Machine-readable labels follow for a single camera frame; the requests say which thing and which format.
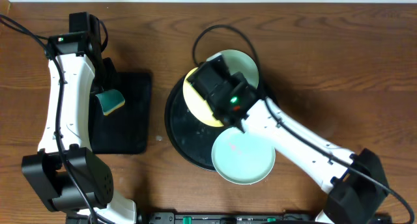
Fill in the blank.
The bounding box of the rectangular black tray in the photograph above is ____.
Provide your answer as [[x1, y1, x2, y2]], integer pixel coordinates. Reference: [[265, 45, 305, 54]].
[[89, 72, 152, 154]]

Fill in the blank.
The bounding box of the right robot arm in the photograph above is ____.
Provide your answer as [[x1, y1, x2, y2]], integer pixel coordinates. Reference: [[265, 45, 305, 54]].
[[207, 73, 388, 223]]

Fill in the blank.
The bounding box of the round black tray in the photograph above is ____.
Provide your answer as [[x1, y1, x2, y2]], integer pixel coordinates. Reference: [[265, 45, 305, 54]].
[[164, 77, 226, 171]]

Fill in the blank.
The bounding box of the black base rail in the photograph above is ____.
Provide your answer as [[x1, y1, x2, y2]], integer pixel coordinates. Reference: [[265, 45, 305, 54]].
[[147, 212, 316, 224]]

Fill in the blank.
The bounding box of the yellow plate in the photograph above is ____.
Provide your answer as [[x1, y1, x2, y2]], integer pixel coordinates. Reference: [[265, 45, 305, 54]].
[[182, 67, 223, 128]]

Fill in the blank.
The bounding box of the light green plate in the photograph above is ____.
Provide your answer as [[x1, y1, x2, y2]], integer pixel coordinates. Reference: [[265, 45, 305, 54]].
[[211, 128, 276, 185], [206, 49, 259, 88]]

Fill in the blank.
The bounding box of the green yellow sponge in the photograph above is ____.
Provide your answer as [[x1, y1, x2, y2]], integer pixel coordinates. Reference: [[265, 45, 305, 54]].
[[96, 89, 125, 116]]

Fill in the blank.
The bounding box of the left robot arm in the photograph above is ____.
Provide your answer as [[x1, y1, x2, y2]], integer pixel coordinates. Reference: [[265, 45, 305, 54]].
[[22, 30, 151, 223]]

